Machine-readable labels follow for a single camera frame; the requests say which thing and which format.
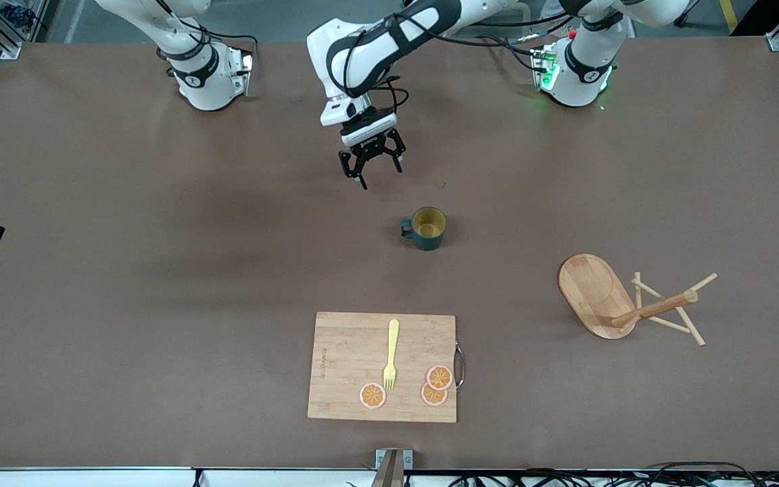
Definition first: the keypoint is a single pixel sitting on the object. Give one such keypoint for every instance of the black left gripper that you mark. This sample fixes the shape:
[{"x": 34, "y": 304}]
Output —
[{"x": 370, "y": 151}]

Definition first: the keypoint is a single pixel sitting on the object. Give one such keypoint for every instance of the teal mug yellow inside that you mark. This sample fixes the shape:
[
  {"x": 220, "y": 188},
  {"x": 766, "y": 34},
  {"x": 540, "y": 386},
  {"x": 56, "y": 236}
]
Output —
[{"x": 430, "y": 233}]

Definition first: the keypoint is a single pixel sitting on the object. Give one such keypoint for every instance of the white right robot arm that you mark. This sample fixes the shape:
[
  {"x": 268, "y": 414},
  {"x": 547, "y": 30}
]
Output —
[{"x": 193, "y": 74}]

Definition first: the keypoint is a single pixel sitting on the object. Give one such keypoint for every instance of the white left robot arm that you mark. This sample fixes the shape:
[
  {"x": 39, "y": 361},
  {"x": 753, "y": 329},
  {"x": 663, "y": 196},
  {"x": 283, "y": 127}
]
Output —
[{"x": 376, "y": 47}]

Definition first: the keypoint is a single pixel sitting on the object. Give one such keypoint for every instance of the wooden mug tree rack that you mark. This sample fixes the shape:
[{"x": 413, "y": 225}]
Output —
[{"x": 589, "y": 291}]

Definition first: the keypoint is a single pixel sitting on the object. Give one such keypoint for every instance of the silver right base connector box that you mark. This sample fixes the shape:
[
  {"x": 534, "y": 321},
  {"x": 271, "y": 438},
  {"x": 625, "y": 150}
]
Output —
[{"x": 239, "y": 71}]

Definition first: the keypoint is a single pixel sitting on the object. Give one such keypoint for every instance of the silver base connector box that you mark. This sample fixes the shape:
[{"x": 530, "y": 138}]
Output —
[
  {"x": 239, "y": 71},
  {"x": 544, "y": 67}
]

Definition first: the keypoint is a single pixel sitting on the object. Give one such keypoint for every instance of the yellow plastic fork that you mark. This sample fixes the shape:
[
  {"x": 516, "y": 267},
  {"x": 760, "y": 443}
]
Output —
[{"x": 393, "y": 338}]

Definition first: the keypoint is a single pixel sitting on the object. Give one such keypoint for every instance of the silver left base connector box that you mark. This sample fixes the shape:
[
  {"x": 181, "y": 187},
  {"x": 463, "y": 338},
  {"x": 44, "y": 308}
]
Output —
[{"x": 544, "y": 67}]

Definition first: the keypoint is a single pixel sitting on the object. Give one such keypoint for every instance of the orange slice toy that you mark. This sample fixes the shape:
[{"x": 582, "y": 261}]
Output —
[
  {"x": 439, "y": 376},
  {"x": 429, "y": 398},
  {"x": 372, "y": 396}
]

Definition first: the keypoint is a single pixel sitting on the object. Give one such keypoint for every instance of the white table edge panel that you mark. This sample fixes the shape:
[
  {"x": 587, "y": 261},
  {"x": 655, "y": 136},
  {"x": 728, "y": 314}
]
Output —
[{"x": 58, "y": 479}]

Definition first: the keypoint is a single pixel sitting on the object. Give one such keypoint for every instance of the aluminium camera mount profile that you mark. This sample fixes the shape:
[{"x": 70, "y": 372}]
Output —
[{"x": 393, "y": 467}]

